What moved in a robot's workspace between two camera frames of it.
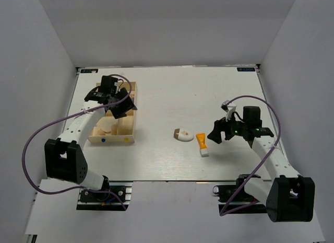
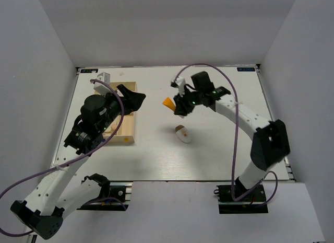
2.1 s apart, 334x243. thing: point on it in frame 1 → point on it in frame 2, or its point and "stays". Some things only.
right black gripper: x=220 y=125 → x=181 y=109
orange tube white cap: x=201 y=140 → x=167 y=101
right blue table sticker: x=246 y=69 stays
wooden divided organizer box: x=109 y=129 stays
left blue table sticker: x=89 y=70 stays
